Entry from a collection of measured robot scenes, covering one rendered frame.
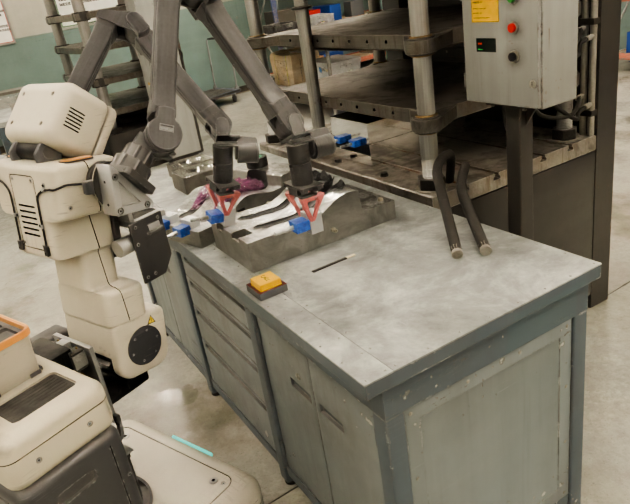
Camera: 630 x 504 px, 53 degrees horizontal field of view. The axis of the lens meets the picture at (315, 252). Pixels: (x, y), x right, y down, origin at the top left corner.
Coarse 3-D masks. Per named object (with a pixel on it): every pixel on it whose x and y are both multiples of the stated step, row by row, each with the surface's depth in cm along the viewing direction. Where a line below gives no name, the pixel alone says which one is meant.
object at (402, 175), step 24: (480, 120) 293; (264, 144) 312; (456, 144) 263; (480, 144) 258; (504, 144) 253; (552, 144) 244; (576, 144) 242; (336, 168) 259; (360, 168) 253; (384, 168) 248; (408, 168) 244; (456, 168) 235; (480, 168) 231; (504, 168) 227; (408, 192) 222; (456, 192) 216; (480, 192) 222
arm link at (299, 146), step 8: (288, 144) 158; (296, 144) 156; (304, 144) 156; (312, 144) 159; (288, 152) 157; (296, 152) 156; (304, 152) 157; (312, 152) 160; (288, 160) 159; (296, 160) 157; (304, 160) 157
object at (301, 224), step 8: (312, 208) 168; (304, 216) 166; (320, 216) 165; (296, 224) 162; (304, 224) 163; (312, 224) 164; (320, 224) 166; (280, 232) 162; (296, 232) 163; (312, 232) 165
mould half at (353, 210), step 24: (336, 192) 185; (360, 192) 204; (264, 216) 189; (336, 216) 183; (360, 216) 188; (384, 216) 193; (216, 240) 193; (240, 240) 174; (264, 240) 173; (288, 240) 177; (312, 240) 181; (336, 240) 186; (264, 264) 175
